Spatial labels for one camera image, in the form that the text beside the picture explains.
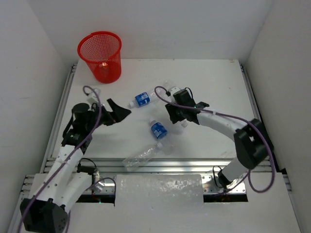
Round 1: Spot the blue label bottle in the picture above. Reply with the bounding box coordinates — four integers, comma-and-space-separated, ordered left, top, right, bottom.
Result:
163, 80, 177, 91
149, 118, 173, 155
129, 89, 164, 108

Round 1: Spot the clear bottle front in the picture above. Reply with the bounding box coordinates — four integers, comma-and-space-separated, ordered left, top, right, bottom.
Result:
122, 142, 163, 172

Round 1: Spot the clear unlabelled bottle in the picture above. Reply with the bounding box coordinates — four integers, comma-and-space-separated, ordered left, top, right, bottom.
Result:
179, 119, 188, 128

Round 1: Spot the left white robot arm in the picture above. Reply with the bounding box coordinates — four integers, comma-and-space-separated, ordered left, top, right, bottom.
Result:
19, 99, 131, 233

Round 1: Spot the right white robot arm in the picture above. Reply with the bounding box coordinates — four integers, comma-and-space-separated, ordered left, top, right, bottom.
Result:
165, 89, 274, 189

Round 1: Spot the red mesh plastic bin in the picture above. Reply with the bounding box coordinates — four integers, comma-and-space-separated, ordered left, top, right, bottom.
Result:
77, 31, 122, 84

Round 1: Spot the white front plate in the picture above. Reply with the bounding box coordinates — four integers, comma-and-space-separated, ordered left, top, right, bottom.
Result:
115, 174, 204, 209

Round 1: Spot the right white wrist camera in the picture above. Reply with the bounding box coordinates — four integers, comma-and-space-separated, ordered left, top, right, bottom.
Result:
168, 86, 181, 96

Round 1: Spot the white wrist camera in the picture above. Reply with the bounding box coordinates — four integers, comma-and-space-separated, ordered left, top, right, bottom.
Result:
87, 88, 101, 105
168, 86, 181, 96

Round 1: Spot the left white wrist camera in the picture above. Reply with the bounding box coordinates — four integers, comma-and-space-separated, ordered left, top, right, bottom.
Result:
87, 88, 101, 105

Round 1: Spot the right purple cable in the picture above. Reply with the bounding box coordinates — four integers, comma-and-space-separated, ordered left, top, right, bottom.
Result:
154, 85, 276, 194

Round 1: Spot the purple cable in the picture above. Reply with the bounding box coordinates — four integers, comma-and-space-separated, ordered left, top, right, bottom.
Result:
154, 85, 276, 194
16, 85, 103, 231

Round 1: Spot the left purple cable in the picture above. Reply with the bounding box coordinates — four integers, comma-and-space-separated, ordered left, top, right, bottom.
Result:
16, 85, 103, 231

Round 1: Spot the aluminium left side rail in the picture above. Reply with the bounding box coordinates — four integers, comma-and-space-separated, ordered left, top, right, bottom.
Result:
45, 63, 77, 159

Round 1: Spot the aluminium rail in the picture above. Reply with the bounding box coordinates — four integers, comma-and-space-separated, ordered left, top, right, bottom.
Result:
81, 158, 231, 174
45, 63, 77, 159
238, 62, 287, 175

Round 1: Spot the aluminium front rail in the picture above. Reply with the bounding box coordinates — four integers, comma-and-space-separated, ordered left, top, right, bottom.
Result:
81, 158, 231, 174

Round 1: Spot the aluminium right side rail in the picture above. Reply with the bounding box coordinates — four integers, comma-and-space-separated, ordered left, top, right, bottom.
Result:
238, 62, 287, 175

